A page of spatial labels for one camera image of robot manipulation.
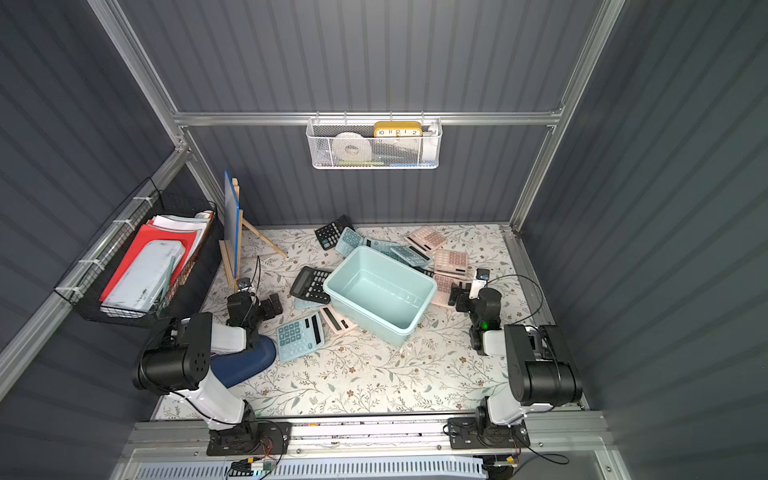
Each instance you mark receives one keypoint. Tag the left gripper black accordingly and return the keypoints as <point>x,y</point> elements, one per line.
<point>267,305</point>

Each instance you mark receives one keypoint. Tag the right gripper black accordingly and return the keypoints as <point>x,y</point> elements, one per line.
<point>462,294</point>

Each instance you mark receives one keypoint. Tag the large blue calculator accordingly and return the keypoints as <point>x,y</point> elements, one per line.
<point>300,337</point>

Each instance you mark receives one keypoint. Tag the mint green storage box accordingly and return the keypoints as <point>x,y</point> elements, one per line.
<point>379,294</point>

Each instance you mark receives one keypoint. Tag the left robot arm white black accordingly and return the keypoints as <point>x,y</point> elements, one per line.
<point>198,360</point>

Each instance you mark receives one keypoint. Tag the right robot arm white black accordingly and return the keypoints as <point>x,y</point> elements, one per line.
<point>540,371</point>

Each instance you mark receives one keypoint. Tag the pink calculator front right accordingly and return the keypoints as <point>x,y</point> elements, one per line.
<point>448,289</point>

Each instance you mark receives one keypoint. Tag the blue calculator under black one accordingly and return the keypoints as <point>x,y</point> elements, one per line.
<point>301,304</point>

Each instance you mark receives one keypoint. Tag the pink calculator middle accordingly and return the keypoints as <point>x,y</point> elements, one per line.
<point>451,263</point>

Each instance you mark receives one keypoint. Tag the black calculator on blue one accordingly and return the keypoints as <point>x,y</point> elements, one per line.
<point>309,285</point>

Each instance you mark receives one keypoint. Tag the blue calculator back right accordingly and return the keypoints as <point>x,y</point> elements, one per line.
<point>411,256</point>

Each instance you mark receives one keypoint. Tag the pink calculator back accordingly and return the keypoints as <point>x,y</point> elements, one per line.
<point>426,239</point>

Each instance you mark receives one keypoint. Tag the black calculator at back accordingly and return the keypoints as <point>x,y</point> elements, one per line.
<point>328,235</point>

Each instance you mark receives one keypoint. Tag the blue calculator back middle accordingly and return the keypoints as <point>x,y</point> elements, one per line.
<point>384,247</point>

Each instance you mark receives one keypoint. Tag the blue calculator back left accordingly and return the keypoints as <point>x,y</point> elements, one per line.
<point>348,241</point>

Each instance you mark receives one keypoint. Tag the wooden easel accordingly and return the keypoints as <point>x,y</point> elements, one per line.
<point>250,227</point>

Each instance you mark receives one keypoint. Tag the navy blue case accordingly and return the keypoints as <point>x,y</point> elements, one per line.
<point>233,369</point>

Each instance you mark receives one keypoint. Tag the blue framed whiteboard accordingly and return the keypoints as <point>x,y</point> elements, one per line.
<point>232,224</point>

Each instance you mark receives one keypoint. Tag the floral table mat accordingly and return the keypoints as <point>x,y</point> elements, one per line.
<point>436,368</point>

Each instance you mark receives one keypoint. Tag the white papers in basket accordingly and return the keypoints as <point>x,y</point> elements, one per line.
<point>199,225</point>

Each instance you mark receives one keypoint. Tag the red folder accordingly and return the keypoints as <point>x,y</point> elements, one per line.
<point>145,234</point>

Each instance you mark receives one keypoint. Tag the small circuit board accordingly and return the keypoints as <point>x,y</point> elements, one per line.
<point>249,467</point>

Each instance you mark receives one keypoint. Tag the white tape roll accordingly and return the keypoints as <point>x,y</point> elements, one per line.
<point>351,147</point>

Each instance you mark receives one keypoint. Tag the yellow clock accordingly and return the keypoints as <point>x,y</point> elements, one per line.
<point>398,129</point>

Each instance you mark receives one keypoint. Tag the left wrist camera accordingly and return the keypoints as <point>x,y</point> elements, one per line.
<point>239,302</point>

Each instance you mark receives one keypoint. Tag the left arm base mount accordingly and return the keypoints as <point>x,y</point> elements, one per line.
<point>255,438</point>

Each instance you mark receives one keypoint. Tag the black wire side basket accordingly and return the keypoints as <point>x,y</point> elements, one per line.
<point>82,286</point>

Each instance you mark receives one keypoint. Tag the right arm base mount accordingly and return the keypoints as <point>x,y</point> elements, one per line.
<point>467,433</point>

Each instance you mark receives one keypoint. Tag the white wire wall basket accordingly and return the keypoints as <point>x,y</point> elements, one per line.
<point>387,153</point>

